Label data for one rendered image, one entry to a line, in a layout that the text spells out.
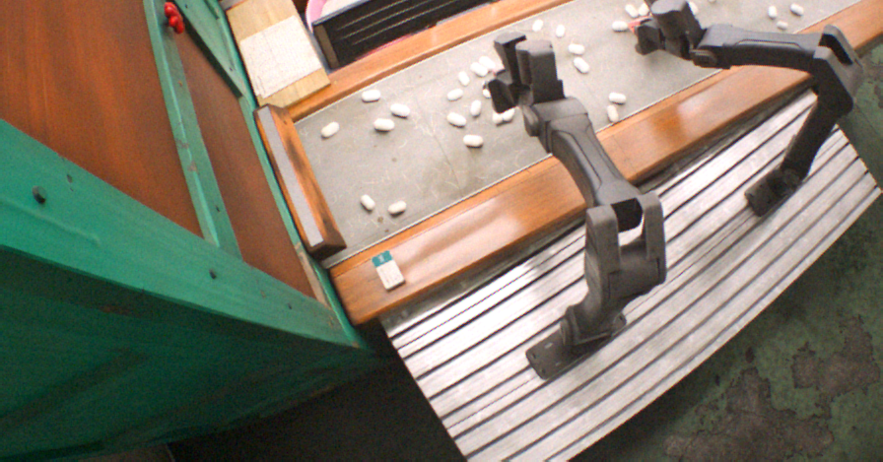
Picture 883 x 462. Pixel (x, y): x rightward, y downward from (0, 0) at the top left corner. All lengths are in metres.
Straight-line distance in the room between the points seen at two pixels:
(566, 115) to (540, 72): 0.08
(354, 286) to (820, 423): 1.74
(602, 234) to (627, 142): 0.47
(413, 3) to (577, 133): 0.29
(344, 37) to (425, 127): 0.35
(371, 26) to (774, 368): 1.72
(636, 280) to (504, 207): 0.38
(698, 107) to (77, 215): 1.08
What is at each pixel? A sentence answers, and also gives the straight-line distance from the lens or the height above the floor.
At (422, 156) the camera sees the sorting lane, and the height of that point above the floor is 0.74.
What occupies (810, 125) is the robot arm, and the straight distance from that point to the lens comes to 1.07.
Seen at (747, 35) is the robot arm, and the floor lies 1.00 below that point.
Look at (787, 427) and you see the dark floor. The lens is 2.07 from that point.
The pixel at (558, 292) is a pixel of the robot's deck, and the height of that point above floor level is 0.65.
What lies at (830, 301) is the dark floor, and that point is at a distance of 2.19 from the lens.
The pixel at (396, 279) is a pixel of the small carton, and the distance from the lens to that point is 0.92.
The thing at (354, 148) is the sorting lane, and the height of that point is 0.74.
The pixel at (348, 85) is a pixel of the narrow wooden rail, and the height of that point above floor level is 0.76.
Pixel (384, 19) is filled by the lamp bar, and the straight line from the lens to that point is 0.76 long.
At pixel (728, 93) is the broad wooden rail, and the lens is 1.21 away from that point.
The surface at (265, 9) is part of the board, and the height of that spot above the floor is 0.78.
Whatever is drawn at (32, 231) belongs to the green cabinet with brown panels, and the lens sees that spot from 0.25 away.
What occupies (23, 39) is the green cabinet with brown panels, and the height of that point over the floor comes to 1.50.
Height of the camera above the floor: 1.68
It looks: 74 degrees down
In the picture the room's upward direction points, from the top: 8 degrees counter-clockwise
